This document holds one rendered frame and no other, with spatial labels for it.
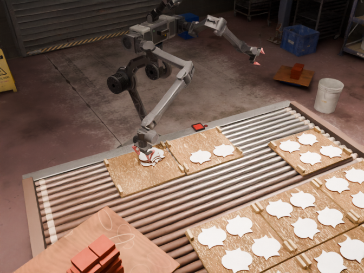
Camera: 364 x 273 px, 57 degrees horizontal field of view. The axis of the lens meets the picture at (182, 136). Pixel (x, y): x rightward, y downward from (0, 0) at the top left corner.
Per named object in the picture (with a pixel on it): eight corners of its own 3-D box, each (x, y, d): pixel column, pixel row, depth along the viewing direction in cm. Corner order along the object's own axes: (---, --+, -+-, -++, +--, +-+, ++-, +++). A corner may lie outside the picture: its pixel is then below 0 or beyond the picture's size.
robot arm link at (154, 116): (186, 78, 216) (181, 67, 207) (192, 81, 213) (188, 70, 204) (145, 130, 207) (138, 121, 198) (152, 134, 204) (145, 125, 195)
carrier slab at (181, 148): (164, 144, 230) (164, 142, 229) (216, 129, 244) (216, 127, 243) (187, 175, 204) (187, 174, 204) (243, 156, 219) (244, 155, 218)
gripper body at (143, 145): (145, 153, 200) (144, 143, 196) (133, 146, 206) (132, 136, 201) (153, 148, 204) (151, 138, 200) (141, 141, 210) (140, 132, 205)
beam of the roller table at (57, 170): (24, 181, 210) (21, 174, 207) (286, 105, 282) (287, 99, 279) (26, 190, 204) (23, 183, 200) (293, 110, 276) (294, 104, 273)
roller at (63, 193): (39, 202, 194) (37, 196, 191) (300, 119, 262) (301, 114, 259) (40, 207, 190) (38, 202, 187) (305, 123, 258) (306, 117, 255)
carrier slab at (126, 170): (103, 162, 215) (103, 161, 214) (161, 144, 230) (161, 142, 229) (121, 198, 190) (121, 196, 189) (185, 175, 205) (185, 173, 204)
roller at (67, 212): (43, 220, 183) (40, 214, 180) (314, 129, 251) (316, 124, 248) (44, 227, 179) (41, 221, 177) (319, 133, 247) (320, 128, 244)
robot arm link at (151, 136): (150, 124, 207) (145, 117, 199) (165, 130, 201) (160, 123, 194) (140, 140, 203) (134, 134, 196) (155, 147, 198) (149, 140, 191)
